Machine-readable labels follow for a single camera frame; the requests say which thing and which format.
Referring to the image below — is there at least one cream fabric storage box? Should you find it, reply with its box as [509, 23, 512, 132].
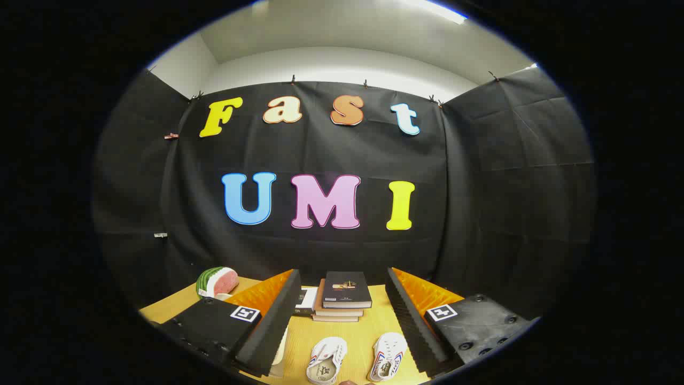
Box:
[269, 325, 290, 379]

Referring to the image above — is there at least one watermelon slice plush toy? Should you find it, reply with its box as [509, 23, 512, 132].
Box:
[196, 266, 239, 300]

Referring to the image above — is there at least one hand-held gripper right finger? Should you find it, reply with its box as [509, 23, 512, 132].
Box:
[385, 267, 541, 378]

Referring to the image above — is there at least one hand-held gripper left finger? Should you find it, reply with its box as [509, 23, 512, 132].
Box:
[158, 268, 303, 377]

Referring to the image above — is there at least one white portrait cover book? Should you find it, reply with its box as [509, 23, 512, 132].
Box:
[296, 287, 320, 315]

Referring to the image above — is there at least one thick brown book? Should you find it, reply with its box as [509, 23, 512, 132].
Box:
[314, 279, 365, 317]

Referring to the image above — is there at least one white canvas shoe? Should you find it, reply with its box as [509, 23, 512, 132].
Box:
[369, 333, 408, 382]
[306, 337, 348, 385]

